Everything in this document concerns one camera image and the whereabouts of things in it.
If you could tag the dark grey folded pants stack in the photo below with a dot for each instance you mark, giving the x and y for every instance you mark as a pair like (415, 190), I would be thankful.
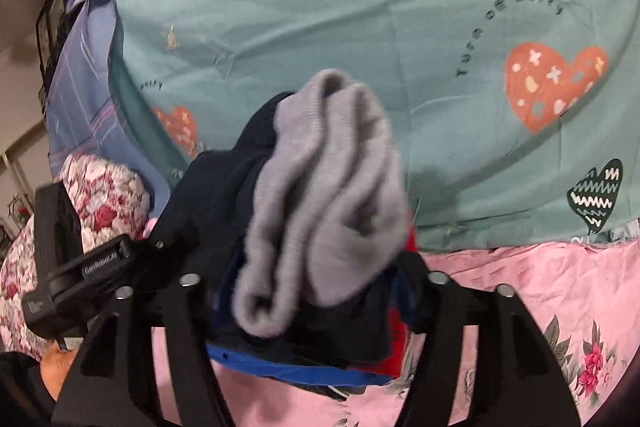
(337, 393)

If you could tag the black pants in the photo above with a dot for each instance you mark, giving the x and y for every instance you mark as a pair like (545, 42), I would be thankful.
(296, 230)

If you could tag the blue plaid sheet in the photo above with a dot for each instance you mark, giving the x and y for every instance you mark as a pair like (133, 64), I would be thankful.
(81, 114)

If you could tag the person left hand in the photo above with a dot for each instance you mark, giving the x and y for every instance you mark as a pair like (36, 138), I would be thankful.
(54, 367)

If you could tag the blue folded garment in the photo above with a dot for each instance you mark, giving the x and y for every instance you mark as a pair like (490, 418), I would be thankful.
(300, 369)

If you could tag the pink floral bed sheet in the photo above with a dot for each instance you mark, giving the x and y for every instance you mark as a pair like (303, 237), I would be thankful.
(514, 337)

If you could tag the red folded garment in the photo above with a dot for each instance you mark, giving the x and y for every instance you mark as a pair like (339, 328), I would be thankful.
(395, 336)

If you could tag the teal heart print sheet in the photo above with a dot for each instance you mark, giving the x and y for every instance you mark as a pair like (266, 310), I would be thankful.
(518, 120)

